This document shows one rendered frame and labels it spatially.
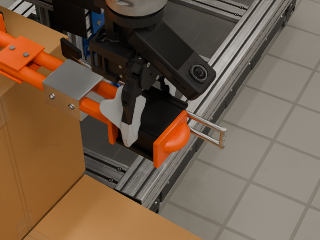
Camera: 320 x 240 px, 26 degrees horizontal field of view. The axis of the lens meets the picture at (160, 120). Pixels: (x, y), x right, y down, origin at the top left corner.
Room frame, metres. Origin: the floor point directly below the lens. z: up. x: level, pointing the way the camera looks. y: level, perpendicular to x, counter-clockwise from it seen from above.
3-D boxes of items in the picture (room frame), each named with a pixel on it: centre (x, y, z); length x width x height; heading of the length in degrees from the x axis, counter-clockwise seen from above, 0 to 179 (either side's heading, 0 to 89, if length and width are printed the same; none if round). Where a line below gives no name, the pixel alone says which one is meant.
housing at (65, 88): (0.73, 0.13, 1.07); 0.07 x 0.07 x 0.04; 56
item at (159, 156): (0.65, 0.02, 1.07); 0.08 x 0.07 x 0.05; 56
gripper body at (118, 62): (0.67, 0.03, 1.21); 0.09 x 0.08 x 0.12; 56
